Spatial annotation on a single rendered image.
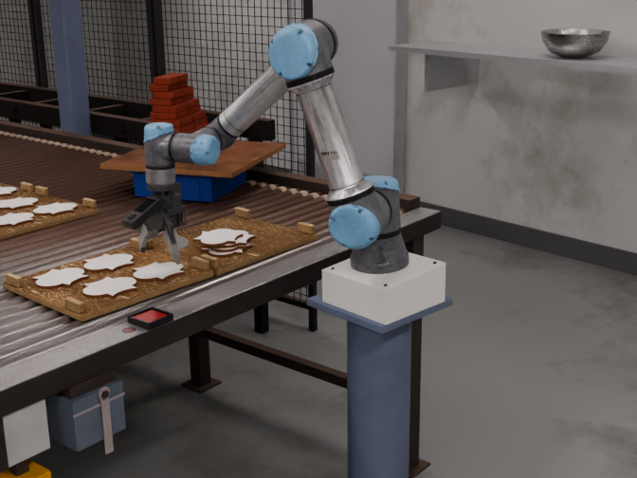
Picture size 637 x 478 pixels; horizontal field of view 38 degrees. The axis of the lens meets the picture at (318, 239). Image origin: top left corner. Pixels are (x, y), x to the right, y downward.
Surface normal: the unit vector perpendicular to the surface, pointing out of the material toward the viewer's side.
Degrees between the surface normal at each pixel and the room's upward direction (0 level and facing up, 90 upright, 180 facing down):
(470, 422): 0
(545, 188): 90
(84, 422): 90
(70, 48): 90
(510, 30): 90
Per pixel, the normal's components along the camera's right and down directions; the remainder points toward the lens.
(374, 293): -0.73, 0.22
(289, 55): -0.39, 0.22
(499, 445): -0.01, -0.95
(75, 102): 0.77, 0.18
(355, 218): -0.30, 0.46
